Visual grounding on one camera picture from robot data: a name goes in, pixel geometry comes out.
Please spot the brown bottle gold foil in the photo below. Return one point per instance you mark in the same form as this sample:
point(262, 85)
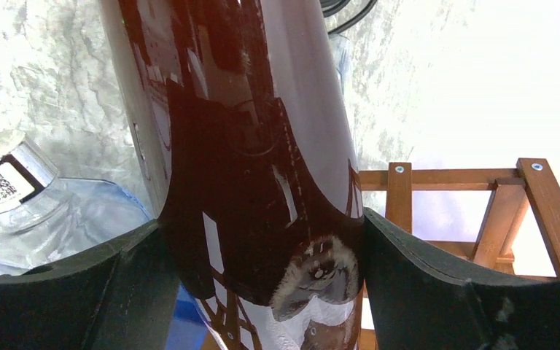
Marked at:
point(238, 120)

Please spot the rear blue square bottle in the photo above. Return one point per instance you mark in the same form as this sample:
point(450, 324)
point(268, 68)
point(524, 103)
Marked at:
point(341, 53)

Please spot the front blue Blue Dash bottle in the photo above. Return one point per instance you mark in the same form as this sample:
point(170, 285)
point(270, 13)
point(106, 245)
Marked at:
point(45, 218)

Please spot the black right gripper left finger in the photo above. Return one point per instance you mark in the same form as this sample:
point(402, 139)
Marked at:
point(120, 294)

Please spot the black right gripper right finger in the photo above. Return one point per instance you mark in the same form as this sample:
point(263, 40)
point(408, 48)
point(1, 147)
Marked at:
point(422, 297)

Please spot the brown wooden wine rack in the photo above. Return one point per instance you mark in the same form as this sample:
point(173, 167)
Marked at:
point(530, 186)

